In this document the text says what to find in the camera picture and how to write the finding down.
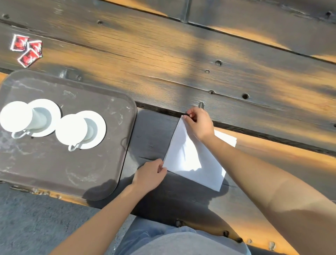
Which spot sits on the person's left forearm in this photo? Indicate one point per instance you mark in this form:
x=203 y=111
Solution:
x=97 y=223

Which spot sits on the white paper napkin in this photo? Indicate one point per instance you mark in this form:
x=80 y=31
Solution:
x=193 y=157

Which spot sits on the person's right hand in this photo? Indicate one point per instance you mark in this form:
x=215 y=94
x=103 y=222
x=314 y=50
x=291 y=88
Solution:
x=202 y=123

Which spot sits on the person's left hand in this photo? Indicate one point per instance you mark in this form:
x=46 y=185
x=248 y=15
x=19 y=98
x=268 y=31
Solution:
x=147 y=176

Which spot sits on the person's blue jeans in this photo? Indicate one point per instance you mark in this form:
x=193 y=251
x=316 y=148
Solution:
x=141 y=233

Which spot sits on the person's right forearm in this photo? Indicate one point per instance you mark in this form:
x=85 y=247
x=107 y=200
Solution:
x=265 y=189

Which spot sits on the person's grey shirt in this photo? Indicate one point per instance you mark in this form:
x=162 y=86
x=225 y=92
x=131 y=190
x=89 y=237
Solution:
x=189 y=244

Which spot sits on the dark brown plastic tray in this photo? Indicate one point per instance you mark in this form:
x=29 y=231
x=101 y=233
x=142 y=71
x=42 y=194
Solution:
x=63 y=134

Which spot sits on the person's right fingers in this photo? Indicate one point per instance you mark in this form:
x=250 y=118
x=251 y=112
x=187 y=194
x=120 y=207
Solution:
x=191 y=115

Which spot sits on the person's left thumb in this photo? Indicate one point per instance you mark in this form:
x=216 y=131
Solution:
x=163 y=171

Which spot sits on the red sugar packet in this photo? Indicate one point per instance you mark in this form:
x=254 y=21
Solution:
x=19 y=42
x=28 y=58
x=36 y=47

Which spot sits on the white ceramic cup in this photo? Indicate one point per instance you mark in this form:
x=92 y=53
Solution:
x=17 y=117
x=72 y=130

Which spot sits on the white ceramic saucer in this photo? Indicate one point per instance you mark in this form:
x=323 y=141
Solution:
x=98 y=128
x=51 y=113

